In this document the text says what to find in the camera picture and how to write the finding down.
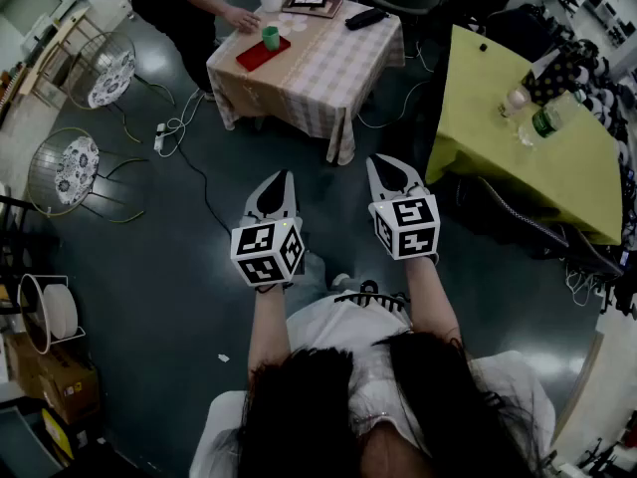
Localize red tray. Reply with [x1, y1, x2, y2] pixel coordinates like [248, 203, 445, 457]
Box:
[235, 35, 293, 73]

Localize white flower-shaped mat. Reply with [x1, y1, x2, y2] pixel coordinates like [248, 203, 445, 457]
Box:
[268, 11, 311, 37]

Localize black cable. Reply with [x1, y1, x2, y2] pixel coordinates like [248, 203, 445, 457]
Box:
[172, 145, 234, 234]

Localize black office chair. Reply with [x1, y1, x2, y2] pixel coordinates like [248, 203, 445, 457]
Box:
[484, 2, 556, 64]

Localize yellow-green table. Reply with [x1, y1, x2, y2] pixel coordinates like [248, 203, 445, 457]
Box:
[424, 23, 624, 246]

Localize dark dotted box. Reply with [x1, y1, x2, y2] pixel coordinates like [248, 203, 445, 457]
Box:
[521, 47, 582, 108]

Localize person's jeans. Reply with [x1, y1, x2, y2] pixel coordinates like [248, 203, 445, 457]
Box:
[285, 250, 327, 314]

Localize clear bottle with green label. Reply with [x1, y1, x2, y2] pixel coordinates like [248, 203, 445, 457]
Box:
[517, 92, 584, 148]

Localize floral seat cushion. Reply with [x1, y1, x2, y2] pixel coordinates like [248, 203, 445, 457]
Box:
[87, 49, 137, 110]
[54, 135, 101, 207]

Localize small clear bottle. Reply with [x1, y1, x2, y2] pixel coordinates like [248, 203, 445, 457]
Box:
[497, 86, 533, 120]

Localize black case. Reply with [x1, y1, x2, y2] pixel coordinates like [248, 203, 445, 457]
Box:
[344, 7, 391, 32]

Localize white wire rack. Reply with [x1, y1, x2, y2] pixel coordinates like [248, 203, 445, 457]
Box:
[17, 272, 87, 356]

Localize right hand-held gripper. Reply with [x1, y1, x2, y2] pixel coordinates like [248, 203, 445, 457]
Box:
[365, 153, 442, 262]

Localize cardboard box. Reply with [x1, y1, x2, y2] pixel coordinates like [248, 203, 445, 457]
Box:
[3, 334, 102, 425]

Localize table with checkered cloth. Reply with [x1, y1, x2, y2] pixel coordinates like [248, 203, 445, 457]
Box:
[206, 0, 406, 166]

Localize black mesh chair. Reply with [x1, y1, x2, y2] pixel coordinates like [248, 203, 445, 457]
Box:
[446, 173, 624, 279]

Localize person's white shirt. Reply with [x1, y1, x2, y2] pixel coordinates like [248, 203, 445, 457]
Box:
[188, 290, 556, 478]

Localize person's right forearm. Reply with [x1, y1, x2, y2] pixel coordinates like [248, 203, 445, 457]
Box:
[400, 254, 464, 349]

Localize white cable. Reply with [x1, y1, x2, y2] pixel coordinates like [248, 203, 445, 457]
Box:
[158, 89, 206, 159]

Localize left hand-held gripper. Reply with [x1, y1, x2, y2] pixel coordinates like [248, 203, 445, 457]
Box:
[229, 169, 307, 287]

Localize yellow box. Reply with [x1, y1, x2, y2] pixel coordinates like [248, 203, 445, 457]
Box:
[41, 407, 77, 463]

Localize white round disc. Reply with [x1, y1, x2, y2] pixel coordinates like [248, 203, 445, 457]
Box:
[42, 282, 80, 341]

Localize person's left forearm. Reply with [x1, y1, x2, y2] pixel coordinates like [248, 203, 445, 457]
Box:
[247, 281, 293, 385]

